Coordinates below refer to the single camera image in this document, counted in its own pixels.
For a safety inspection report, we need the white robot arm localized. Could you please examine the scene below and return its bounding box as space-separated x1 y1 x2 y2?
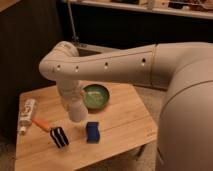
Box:
39 41 213 171

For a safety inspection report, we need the blue eraser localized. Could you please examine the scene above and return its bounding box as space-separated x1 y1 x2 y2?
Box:
86 122 100 143

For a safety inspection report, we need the green bowl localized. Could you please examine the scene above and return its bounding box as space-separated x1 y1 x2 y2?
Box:
83 84 110 110

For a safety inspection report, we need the black white striped block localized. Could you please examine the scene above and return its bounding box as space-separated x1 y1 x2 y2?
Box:
50 127 69 148

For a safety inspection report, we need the orange carrot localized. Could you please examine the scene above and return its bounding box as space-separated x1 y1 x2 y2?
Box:
33 119 51 132

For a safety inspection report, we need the wooden table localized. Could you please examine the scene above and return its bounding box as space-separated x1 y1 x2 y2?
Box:
15 83 157 171

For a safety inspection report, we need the clear plastic bottle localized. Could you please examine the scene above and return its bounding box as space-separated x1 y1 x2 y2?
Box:
18 98 37 135

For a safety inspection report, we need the metal shelf rack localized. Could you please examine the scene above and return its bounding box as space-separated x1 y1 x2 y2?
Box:
59 3 213 49

